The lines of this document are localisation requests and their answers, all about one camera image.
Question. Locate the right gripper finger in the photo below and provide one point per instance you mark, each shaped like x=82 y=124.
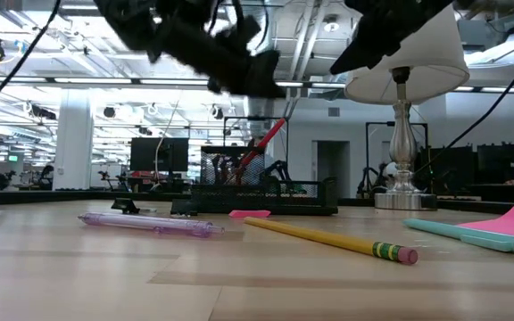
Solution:
x=364 y=51

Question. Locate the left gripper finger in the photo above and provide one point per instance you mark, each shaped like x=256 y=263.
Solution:
x=248 y=73

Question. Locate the black mesh desk organizer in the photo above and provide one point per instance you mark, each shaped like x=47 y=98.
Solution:
x=261 y=206

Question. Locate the black binder clip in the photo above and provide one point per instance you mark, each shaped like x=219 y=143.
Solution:
x=125 y=205
x=184 y=206

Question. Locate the clear purple pen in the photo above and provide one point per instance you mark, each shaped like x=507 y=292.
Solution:
x=150 y=223

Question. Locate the yellow pencil pink eraser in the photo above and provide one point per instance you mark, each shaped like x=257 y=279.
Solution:
x=328 y=239

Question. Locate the teal pen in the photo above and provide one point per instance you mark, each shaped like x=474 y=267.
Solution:
x=462 y=235

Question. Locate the table lamp white shade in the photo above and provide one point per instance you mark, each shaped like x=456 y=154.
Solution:
x=431 y=67

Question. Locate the black monitor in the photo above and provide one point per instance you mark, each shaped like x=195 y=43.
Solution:
x=150 y=153
x=507 y=162
x=449 y=167

